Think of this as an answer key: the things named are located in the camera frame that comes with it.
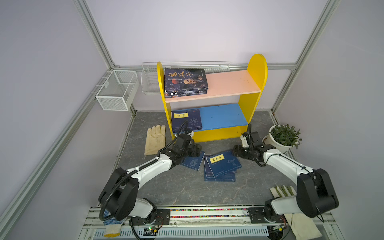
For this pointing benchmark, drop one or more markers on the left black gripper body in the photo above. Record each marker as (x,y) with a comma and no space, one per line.
(192,151)

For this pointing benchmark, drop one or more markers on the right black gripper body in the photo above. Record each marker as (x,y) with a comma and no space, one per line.
(243,152)

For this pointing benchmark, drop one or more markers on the blue yellow-label book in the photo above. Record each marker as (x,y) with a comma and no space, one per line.
(194,163)
(177,131)
(193,117)

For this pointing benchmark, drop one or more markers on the purple book with old man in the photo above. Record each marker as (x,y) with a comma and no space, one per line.
(179,95)

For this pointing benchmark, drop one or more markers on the dark wolf cover book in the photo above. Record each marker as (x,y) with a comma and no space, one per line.
(190,91)

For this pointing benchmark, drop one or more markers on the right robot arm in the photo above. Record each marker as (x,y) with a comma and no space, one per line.
(315,192)

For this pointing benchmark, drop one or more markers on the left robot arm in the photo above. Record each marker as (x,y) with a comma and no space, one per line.
(119,198)

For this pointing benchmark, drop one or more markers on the beige work glove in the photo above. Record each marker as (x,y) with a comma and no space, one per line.
(155,139)

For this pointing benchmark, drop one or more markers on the potted green plant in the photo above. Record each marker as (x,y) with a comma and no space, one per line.
(283,138)

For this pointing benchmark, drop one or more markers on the white mesh basket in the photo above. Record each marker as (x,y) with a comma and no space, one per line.
(118,91)

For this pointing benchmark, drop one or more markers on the white cloth glove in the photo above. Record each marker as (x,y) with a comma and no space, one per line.
(303,227)

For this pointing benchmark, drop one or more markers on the blue knit glove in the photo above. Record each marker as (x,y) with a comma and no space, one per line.
(113,227)

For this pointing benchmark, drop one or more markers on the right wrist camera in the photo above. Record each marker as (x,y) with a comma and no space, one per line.
(245,141)

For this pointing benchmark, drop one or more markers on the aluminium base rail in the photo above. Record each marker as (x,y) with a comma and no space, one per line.
(208,222)

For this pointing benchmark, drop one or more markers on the white wire rack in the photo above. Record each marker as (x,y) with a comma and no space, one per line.
(149,75)

